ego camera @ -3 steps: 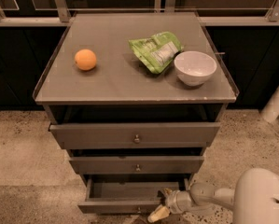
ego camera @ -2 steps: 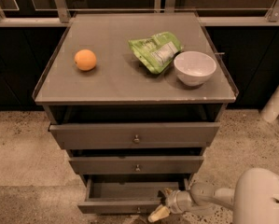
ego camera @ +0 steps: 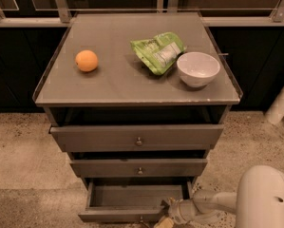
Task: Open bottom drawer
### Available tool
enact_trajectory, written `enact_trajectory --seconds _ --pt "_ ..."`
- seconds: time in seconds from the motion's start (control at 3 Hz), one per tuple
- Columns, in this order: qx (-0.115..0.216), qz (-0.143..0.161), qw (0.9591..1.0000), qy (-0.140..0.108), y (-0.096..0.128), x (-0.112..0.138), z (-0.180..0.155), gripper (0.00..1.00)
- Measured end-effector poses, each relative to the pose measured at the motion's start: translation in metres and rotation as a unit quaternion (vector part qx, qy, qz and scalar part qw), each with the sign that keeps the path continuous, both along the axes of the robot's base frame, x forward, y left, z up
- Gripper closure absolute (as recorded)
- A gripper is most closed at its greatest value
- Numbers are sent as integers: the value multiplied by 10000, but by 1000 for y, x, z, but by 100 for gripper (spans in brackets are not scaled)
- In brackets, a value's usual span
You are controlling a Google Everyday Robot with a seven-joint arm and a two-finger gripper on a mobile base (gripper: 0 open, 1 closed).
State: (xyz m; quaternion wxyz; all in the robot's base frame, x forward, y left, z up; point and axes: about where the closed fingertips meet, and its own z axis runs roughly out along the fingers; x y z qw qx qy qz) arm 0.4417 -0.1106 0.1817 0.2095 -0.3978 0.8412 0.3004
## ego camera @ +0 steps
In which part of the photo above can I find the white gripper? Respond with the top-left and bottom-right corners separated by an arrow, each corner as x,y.
154,198 -> 197,228

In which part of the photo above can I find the white bowl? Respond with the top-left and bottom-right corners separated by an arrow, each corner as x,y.
177,52 -> 220,88

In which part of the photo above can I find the metal railing frame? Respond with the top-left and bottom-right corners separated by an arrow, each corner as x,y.
0,0 -> 284,27

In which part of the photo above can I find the grey drawer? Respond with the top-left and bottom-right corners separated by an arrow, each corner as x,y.
70,159 -> 207,178
50,124 -> 223,152
79,178 -> 192,223

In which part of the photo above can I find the grey middle drawer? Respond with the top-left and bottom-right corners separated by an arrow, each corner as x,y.
70,159 -> 207,178

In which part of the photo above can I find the grey bottom drawer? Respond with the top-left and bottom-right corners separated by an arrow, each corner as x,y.
79,178 -> 192,223

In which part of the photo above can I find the grey top drawer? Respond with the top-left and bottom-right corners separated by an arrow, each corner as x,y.
50,124 -> 223,152

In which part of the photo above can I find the green snack bag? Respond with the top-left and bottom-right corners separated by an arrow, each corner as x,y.
130,32 -> 186,76

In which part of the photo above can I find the white pillar leg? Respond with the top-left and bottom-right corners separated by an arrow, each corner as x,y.
265,86 -> 284,124

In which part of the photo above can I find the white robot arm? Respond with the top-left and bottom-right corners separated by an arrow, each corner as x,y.
155,165 -> 284,228

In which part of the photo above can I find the grey drawer cabinet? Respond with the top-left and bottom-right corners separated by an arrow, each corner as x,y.
31,11 -> 243,188

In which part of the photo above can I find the orange fruit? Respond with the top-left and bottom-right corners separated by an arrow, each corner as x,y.
75,50 -> 98,72

